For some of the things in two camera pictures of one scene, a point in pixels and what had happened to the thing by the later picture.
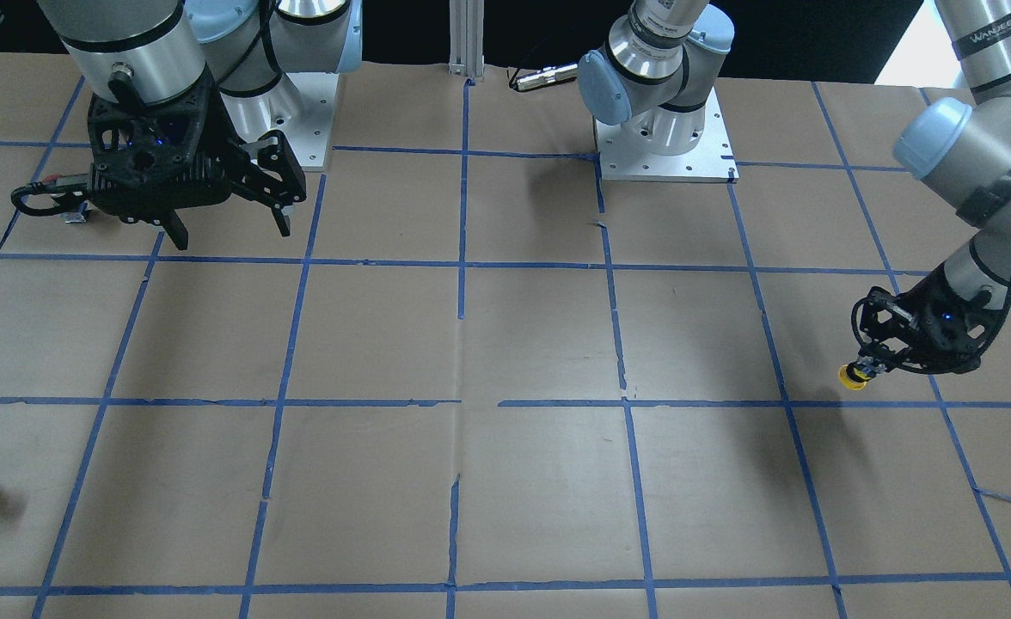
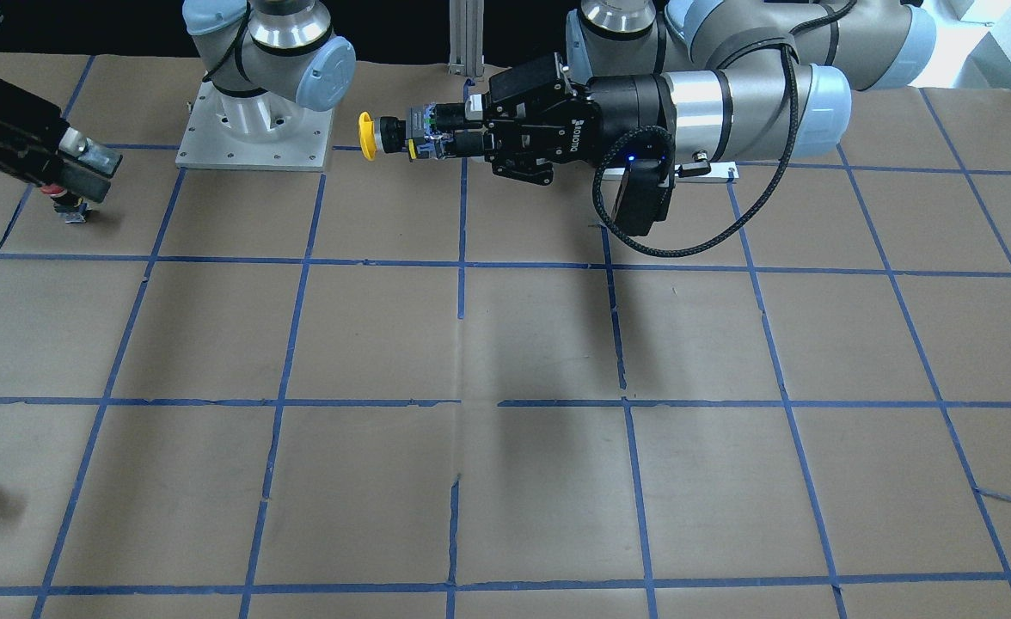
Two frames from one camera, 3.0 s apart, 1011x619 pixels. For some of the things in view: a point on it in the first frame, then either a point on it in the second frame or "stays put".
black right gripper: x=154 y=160 to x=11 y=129
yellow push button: x=848 y=382 to x=391 y=134
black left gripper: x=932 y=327 to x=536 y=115
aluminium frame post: x=467 y=38 stays put
